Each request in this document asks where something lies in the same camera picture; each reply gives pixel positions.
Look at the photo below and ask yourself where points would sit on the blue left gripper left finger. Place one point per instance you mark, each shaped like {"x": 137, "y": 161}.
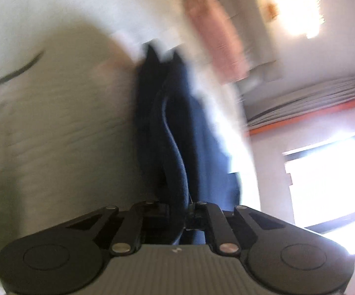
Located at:
{"x": 128, "y": 238}

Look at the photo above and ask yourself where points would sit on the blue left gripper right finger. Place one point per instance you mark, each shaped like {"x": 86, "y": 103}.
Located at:
{"x": 210, "y": 219}

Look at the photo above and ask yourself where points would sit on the navy zip hoodie white stripes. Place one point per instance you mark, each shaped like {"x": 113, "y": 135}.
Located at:
{"x": 180, "y": 157}

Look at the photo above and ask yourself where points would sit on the beige and orange curtain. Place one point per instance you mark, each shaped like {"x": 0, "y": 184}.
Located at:
{"x": 315, "y": 100}

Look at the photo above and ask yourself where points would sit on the window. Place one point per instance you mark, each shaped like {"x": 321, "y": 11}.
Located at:
{"x": 322, "y": 188}

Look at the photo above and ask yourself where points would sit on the folded pink blanket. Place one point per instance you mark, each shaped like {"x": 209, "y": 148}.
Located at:
{"x": 220, "y": 38}

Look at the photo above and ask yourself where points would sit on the floral quilted bedspread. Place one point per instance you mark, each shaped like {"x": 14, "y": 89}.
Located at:
{"x": 67, "y": 70}

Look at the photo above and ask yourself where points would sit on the yellow plush toy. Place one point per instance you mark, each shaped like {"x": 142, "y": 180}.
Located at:
{"x": 271, "y": 11}

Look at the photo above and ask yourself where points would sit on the beige padded headboard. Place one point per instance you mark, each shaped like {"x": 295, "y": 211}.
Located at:
{"x": 258, "y": 44}

